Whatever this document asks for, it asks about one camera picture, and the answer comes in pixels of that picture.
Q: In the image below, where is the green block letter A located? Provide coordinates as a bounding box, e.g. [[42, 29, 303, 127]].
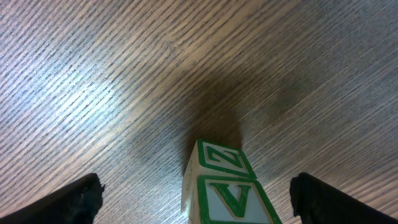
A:
[[182, 175, 282, 224]]

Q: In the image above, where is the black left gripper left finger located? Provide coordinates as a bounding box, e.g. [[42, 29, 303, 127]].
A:
[[1, 173, 105, 224]]

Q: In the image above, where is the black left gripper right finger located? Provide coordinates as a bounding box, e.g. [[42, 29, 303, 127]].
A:
[[289, 172, 397, 224]]

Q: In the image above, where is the white block letter O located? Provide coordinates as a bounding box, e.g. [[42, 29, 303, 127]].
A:
[[183, 139, 257, 188]]

